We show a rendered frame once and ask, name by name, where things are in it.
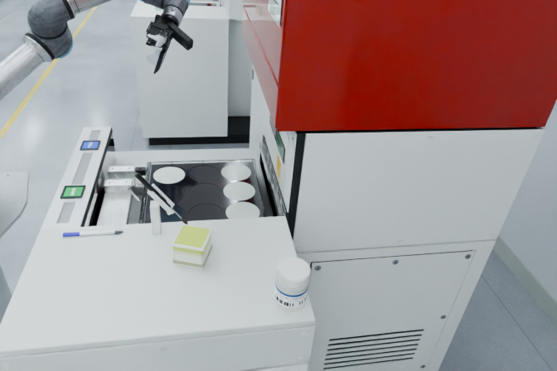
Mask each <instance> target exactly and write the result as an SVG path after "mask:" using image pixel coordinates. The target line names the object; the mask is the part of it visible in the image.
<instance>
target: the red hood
mask: <svg viewBox="0 0 557 371"><path fill-rule="evenodd" d="M243 5H244V6H243V11H242V35H243V37H244V40H245V44H246V46H247V49H248V52H249V56H250V59H251V60H252V63H253V66H254V70H255V73H256V74H257V77H258V80H259V84H260V87H261V89H262V91H263V94H264V98H265V101H266V104H267V105H268V108H269V112H270V115H271V118H272V120H273V122H274V126H275V128H276V130H277V132H292V131H331V130H382V129H433V128H533V127H545V125H546V123H547V121H548V119H549V117H550V114H551V112H552V110H553V107H554V106H555V103H556V100H557V0H243Z"/></svg>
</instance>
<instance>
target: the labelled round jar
mask: <svg viewBox="0 0 557 371"><path fill-rule="evenodd" d="M310 273H311V268H310V267H309V265H308V263H307V262H305V261H304V260H302V259H301V258H295V257H290V258H284V259H282V260H281V261H280V262H279V263H278V266H277V272H276V280H275V288H274V302H275V304H276V306H277V307H278V308H280V309H281V310H283V311H287V312H295V311H299V310H301V309H302V308H303V307H304V306H305V304H306V300H307V295H308V285H309V278H310Z"/></svg>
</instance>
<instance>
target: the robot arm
mask: <svg viewBox="0 0 557 371"><path fill-rule="evenodd" d="M109 1H112V0H37V1H36V2H35V3H34V4H33V5H32V6H31V8H30V10H29V12H28V15H27V21H28V24H29V27H30V28H31V30H30V31H28V32H27V33H26V34H25V35H24V36H23V37H22V44H21V45H20V46H19V47H18V48H17V49H15V50H14V51H13V52H12V53H11V54H9V55H8V56H7V57H6V58H5V59H3V60H2V61H1V62H0V101H1V100H2V99H4V98H5V97H6V96H7V95H8V94H9V93H10V92H11V91H13V90H14V89H15V88H16V87H17V86H18V85H19V84H20V83H21V82H22V81H23V80H24V79H25V78H26V77H27V76H28V75H30V74H31V73H32V72H33V71H34V70H35V69H36V68H37V67H39V66H40V65H41V64H42V63H43V62H52V61H53V60H54V59H58V58H60V59H61V58H63V57H65V56H67V55H68V54H69V53H70V52H71V50H72V47H73V36H72V34H71V32H70V28H69V26H68V23H67V22H68V21H69V20H71V19H74V18H75V17H76V14H77V13H79V12H83V11H85V10H88V9H91V8H92V7H96V6H99V5H101V4H103V3H106V2H109ZM139 1H141V2H144V3H146V4H149V5H152V6H154V7H158V8H161V9H162V10H163V12H162V15H161V16H160V15H157V14H156V16H155V21H154V22H150V24H149V26H148V28H149V29H147V30H146V33H147V35H146V37H147V38H148V40H147V42H146V45H148V46H155V47H159V48H162V50H160V49H156V50H155V52H154V54H153V55H148V56H147V61H148V62H150V63H151V64H153V65H155V66H156V67H155V70H154V72H153V73H154V74H156V73H157V72H158V71H159V70H160V68H161V66H162V63H163V61H164V59H165V56H166V53H167V50H168V48H169V46H170V44H171V40H172V38H173V39H174V40H176V41H177V42H178V43H179V44H180V45H182V46H183V47H184V48H185V49H186V50H187V51H189V50H190V49H191V48H192V47H193V40H192V39H191V38H190V37H189V36H188V35H187V34H186V33H185V32H184V31H183V30H181V29H180V28H179V26H180V24H181V21H182V18H183V17H184V15H185V13H186V10H187V9H188V6H189V3H190V1H191V0H139ZM150 25H151V26H150ZM148 41H149V42H148ZM159 54H160V55H159Z"/></svg>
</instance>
